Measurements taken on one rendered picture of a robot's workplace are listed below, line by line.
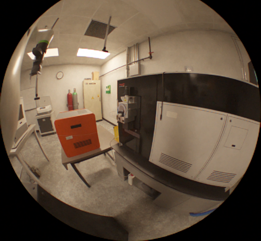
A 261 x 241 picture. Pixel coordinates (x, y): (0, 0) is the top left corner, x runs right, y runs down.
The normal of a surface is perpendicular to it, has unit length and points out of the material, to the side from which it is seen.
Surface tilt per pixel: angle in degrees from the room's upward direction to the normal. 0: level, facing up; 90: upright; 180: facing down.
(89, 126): 90
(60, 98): 90
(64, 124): 90
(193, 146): 90
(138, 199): 0
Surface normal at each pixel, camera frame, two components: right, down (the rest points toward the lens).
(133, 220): 0.00, -0.97
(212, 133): -0.72, 0.14
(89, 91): 0.69, 0.16
